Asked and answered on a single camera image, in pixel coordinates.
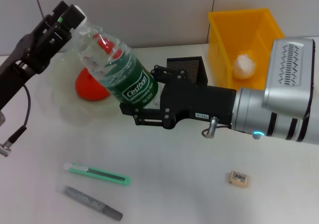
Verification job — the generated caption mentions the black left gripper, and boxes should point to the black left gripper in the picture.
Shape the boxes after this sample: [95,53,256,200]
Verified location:
[0,0,87,110]

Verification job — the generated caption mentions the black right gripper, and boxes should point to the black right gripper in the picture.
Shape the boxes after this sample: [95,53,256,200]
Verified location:
[119,64,237,130]

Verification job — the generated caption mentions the clear green-label water bottle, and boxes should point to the clear green-label water bottle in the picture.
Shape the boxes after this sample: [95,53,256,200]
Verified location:
[68,4,160,108]

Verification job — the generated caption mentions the white paper ball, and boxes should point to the white paper ball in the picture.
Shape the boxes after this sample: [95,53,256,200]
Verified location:
[232,50,257,81]

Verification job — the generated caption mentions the green utility knife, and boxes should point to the green utility knife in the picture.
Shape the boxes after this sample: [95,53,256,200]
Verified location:
[63,162,132,187]

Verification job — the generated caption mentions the pale green glass fruit plate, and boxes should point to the pale green glass fruit plate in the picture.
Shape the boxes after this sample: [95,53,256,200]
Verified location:
[49,42,150,125]

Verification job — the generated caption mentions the black mesh pen holder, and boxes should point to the black mesh pen holder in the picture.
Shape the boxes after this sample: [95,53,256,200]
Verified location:
[166,56,208,88]

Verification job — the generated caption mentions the beige eraser with barcode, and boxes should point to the beige eraser with barcode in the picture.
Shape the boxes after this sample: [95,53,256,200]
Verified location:
[227,170,251,187]

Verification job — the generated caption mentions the grey marker pen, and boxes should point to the grey marker pen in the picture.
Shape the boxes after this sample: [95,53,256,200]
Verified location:
[56,183,123,221]

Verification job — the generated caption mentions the yellow plastic bin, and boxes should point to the yellow plastic bin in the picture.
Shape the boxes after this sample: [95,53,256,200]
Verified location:
[208,8,286,91]

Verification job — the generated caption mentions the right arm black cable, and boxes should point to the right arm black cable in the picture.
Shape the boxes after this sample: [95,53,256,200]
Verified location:
[201,116,231,138]

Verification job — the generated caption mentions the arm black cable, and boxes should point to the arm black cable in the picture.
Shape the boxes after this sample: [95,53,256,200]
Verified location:
[201,116,231,138]
[0,84,32,157]

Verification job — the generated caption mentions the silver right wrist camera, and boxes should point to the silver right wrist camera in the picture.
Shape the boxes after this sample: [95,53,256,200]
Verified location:
[261,36,317,118]

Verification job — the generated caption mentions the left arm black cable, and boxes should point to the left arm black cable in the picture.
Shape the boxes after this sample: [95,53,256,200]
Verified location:
[0,84,32,157]

